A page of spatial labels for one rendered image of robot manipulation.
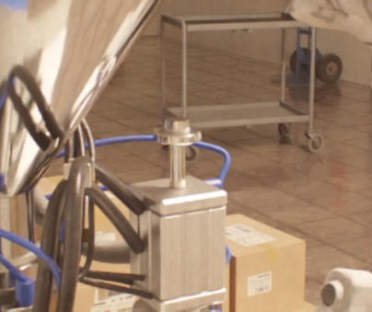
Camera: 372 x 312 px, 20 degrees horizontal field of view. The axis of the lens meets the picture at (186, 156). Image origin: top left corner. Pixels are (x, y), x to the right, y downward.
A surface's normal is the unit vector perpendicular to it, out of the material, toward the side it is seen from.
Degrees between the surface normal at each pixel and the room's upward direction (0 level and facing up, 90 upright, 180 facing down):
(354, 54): 90
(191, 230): 90
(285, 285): 90
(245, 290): 90
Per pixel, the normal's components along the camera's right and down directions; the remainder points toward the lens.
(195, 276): 0.49, 0.21
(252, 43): -0.87, 0.12
